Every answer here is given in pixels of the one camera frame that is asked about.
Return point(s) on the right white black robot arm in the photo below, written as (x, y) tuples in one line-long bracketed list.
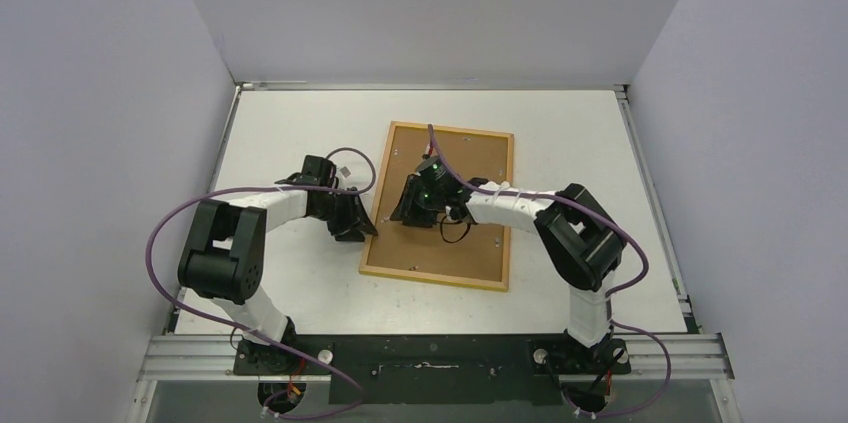
[(584, 252)]

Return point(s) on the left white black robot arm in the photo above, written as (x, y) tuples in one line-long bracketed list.
[(223, 257)]

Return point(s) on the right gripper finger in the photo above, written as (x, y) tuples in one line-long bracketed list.
[(418, 217), (404, 212)]

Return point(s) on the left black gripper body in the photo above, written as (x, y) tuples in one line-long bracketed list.
[(339, 210)]

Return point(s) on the brown frame backing board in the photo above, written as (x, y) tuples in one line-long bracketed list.
[(477, 175)]

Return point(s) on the aluminium front rail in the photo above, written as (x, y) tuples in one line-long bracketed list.
[(186, 358)]

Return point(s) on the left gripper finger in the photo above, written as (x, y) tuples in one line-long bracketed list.
[(353, 235), (362, 225)]

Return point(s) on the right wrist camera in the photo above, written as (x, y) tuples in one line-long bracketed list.
[(435, 175)]

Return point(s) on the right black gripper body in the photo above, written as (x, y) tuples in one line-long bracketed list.
[(413, 206)]

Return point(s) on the yellow wooden picture frame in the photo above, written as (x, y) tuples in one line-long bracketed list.
[(507, 221)]

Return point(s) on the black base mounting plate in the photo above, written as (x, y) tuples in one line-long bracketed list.
[(444, 369)]

